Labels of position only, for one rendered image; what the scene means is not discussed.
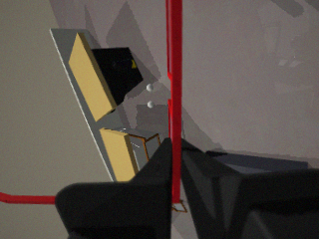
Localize orange glasses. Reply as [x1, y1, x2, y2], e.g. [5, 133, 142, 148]
[172, 200, 187, 213]

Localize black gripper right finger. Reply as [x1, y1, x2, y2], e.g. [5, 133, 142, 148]
[180, 138, 319, 239]

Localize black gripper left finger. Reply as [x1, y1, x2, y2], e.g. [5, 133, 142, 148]
[55, 137, 172, 239]

